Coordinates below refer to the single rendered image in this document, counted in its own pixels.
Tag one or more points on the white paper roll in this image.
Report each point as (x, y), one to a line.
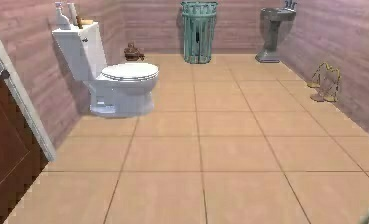
(72, 13)

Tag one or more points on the grey pedestal sink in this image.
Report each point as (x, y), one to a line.
(273, 33)

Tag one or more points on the grey sink faucet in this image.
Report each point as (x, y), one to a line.
(290, 4)

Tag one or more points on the white spray bottle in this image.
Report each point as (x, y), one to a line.
(62, 20)

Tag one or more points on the brown wooden door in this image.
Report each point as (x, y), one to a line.
(8, 150)

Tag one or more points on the white toilet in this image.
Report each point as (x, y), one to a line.
(125, 83)

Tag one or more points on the brown wooden brush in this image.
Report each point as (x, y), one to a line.
(83, 22)

